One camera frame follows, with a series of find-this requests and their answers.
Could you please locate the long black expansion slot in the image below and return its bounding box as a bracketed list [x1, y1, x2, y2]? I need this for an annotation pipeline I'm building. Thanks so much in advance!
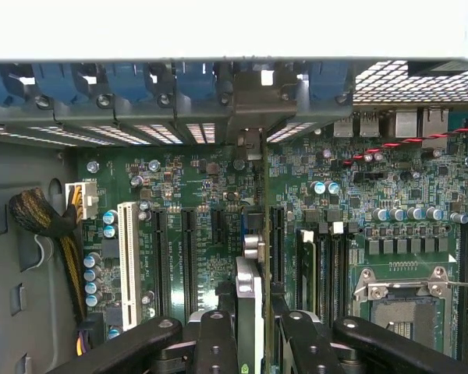
[270, 205, 286, 286]
[180, 207, 200, 317]
[151, 207, 169, 317]

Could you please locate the white expansion slot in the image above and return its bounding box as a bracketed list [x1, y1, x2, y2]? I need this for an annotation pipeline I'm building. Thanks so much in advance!
[116, 201, 143, 333]

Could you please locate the CPU socket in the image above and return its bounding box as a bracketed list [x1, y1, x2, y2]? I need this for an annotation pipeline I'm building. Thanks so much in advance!
[352, 264, 460, 358]

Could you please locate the braided power cable bundle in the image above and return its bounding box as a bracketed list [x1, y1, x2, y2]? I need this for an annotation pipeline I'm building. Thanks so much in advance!
[8, 180, 99, 356]

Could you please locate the open black PC case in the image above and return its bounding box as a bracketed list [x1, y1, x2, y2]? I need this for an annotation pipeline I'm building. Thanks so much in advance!
[0, 0, 468, 374]

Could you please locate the red and black twisted wire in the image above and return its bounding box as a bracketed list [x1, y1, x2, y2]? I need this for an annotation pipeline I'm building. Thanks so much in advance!
[340, 122, 468, 168]

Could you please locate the blue expansion slot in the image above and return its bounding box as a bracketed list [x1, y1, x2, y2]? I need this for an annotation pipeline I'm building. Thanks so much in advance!
[239, 206, 253, 237]

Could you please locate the short black expansion slot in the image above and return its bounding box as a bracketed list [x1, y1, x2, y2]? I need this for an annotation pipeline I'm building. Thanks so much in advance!
[211, 207, 226, 243]

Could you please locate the green motherboard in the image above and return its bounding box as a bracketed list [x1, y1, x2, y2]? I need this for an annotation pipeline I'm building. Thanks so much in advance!
[76, 111, 468, 360]

